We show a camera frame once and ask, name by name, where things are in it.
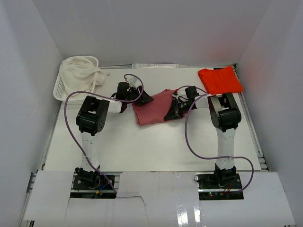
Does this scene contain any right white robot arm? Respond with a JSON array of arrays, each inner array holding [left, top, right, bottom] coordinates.
[[163, 86, 241, 189]]

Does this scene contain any folded orange t shirt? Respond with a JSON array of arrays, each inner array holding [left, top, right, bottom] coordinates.
[[198, 66, 243, 95]]

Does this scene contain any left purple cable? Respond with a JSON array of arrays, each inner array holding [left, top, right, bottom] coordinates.
[[63, 74, 145, 194]]

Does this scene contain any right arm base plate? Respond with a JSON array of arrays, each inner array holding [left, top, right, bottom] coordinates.
[[194, 173, 244, 201]]

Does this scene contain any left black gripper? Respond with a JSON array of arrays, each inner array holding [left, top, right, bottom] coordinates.
[[125, 86, 153, 106]]

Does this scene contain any pink t shirt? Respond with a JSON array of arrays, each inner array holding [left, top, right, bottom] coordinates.
[[132, 89, 176, 126]]

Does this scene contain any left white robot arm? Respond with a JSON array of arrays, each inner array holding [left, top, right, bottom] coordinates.
[[75, 82, 154, 189]]

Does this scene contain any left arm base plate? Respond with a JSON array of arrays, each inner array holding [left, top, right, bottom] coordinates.
[[70, 167, 116, 199]]

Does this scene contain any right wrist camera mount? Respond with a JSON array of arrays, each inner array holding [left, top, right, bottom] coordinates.
[[172, 90, 182, 99]]

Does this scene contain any cream white t shirt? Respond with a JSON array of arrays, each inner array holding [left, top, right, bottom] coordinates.
[[59, 56, 105, 95]]

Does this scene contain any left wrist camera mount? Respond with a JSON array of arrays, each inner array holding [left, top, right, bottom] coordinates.
[[128, 77, 140, 88]]

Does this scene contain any paper sheet at back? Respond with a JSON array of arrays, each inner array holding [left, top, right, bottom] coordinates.
[[132, 63, 178, 69]]

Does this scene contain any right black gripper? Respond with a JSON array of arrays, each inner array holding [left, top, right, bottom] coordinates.
[[164, 99, 194, 121]]

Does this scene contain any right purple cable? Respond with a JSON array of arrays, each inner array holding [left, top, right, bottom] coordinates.
[[176, 85, 254, 195]]

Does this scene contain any purple cable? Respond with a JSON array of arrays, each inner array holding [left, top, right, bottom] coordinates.
[[176, 85, 254, 195], [63, 74, 145, 194]]

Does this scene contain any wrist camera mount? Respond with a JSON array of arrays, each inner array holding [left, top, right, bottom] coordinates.
[[128, 77, 140, 88], [172, 90, 182, 99]]

